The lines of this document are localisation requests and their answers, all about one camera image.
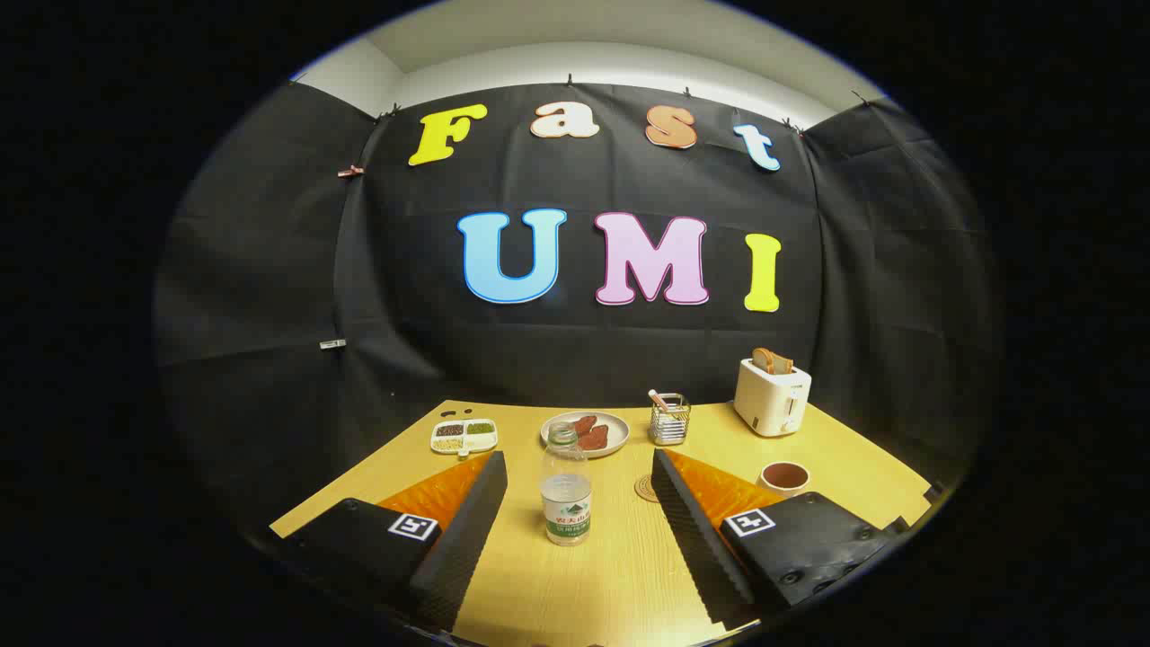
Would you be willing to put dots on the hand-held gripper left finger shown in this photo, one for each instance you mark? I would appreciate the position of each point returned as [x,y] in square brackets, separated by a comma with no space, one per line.
[472,530]

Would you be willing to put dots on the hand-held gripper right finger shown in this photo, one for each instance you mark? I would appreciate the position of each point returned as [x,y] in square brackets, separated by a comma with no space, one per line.
[692,530]

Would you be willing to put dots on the round cork coaster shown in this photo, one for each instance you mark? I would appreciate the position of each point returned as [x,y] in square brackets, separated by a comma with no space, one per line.
[644,489]

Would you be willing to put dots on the clear plastic juice bottle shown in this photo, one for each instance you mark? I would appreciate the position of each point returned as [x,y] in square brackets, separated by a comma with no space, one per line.
[566,503]

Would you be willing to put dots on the wooden table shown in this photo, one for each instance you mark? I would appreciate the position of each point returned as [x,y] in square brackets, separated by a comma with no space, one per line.
[611,575]

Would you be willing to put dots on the white divided grain tray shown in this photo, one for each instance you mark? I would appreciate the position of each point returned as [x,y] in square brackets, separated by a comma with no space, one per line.
[463,436]

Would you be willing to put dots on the grey round plate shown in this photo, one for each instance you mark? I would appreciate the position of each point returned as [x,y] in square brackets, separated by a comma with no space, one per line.
[617,421]

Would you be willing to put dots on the red meat piece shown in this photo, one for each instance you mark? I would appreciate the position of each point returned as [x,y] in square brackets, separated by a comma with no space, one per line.
[595,438]
[585,424]

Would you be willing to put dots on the wooden stick in holder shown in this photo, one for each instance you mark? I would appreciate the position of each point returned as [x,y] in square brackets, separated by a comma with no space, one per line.
[659,399]

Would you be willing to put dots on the white toaster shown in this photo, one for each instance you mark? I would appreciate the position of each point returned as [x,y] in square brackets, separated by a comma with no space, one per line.
[764,400]

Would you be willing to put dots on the black backdrop cloth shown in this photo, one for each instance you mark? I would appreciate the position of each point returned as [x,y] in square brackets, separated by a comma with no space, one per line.
[539,359]

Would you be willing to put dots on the toasted bread slice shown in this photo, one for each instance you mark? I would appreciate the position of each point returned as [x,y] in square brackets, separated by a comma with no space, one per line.
[771,361]

